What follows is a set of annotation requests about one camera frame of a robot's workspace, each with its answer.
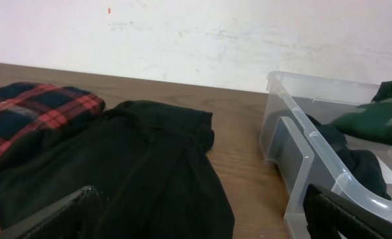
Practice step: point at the clear plastic storage bin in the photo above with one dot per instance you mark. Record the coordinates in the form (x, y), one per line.
(290, 140)

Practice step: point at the dark green shirt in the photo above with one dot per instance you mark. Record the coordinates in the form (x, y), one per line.
(372, 121)

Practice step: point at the red plaid folded shirt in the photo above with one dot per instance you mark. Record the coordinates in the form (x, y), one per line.
(26, 106)

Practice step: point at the dark navy garment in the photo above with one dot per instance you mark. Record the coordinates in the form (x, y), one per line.
(362, 164)

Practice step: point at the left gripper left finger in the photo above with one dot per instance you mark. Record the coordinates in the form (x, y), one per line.
(73, 217)

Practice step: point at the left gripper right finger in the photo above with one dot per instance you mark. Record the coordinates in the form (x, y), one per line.
(330, 216)

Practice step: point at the large black folded garment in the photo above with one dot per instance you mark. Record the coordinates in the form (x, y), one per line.
(148, 160)

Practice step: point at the white label in bin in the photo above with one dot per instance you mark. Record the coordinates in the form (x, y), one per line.
(386, 171)

